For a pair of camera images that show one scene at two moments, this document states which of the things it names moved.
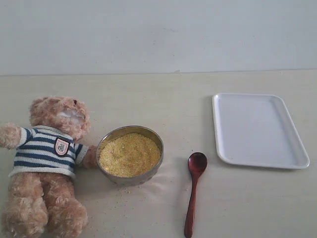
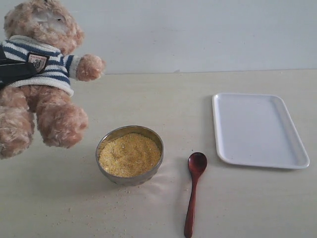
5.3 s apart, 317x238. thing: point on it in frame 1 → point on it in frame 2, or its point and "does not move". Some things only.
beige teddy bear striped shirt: x=42 y=185 → x=42 y=33
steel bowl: x=129 y=155 does not move
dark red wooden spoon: x=197 y=163 does not move
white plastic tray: x=256 y=130 does not move
